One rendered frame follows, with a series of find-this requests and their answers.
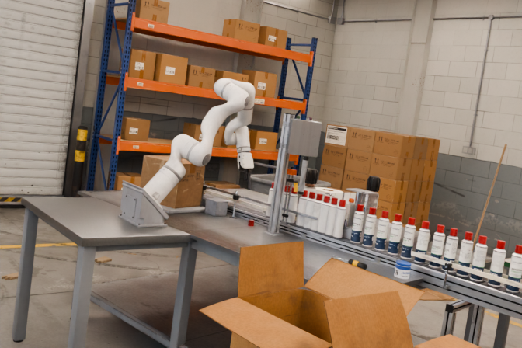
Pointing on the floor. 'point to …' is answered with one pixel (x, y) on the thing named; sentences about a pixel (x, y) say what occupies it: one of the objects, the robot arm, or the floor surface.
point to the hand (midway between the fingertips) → (246, 177)
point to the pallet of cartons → (383, 168)
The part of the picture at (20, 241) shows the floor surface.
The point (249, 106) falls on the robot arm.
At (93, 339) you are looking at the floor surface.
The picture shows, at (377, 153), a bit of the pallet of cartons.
